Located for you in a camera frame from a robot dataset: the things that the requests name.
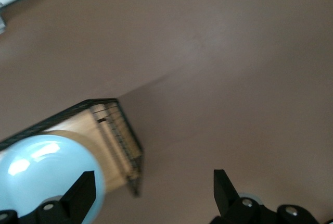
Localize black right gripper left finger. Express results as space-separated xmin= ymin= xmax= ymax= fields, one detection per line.
xmin=35 ymin=170 xmax=97 ymax=224

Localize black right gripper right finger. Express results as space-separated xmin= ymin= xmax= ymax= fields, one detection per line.
xmin=213 ymin=169 xmax=261 ymax=224

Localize light blue round plate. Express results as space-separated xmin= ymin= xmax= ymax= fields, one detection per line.
xmin=0 ymin=134 xmax=106 ymax=221

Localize brown table cover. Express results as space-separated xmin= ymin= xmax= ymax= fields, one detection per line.
xmin=0 ymin=0 xmax=333 ymax=224

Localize black wire basket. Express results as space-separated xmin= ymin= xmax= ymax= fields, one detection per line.
xmin=0 ymin=98 xmax=145 ymax=198

